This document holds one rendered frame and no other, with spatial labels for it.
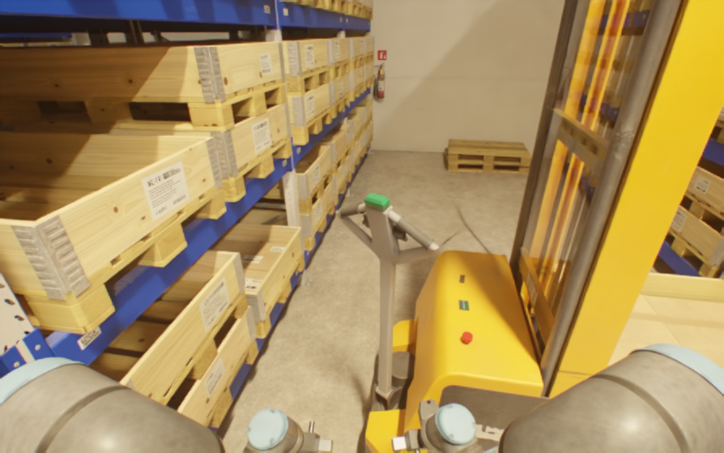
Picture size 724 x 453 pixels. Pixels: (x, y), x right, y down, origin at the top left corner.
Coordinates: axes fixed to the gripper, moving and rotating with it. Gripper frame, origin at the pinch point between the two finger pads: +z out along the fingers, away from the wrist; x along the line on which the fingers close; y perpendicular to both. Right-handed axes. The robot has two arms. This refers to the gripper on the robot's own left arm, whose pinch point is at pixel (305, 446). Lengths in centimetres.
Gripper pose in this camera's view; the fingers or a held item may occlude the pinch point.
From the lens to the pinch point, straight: 131.7
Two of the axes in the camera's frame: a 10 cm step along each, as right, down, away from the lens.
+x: -9.8, 0.4, 1.9
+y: 0.8, -7.8, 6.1
